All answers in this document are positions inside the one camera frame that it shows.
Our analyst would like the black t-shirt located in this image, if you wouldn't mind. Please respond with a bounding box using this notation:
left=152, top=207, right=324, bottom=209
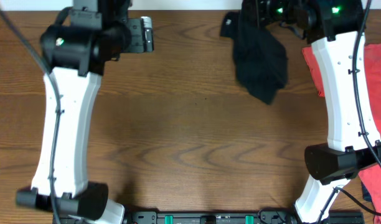
left=220, top=11, right=288, bottom=105

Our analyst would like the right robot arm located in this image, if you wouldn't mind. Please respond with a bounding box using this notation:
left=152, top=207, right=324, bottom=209
left=239, top=0, right=381, bottom=223

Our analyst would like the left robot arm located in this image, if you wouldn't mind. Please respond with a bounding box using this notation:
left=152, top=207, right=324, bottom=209
left=16, top=1, right=154, bottom=223

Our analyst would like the red t-shirt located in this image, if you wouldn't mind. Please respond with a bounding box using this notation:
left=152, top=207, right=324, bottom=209
left=303, top=44, right=381, bottom=213

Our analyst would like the black left camera cable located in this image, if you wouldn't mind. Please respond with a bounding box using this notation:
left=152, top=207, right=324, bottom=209
left=0, top=0, right=65, bottom=224

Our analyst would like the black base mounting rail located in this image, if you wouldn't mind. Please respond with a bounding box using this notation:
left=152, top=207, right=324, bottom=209
left=125, top=210, right=364, bottom=224

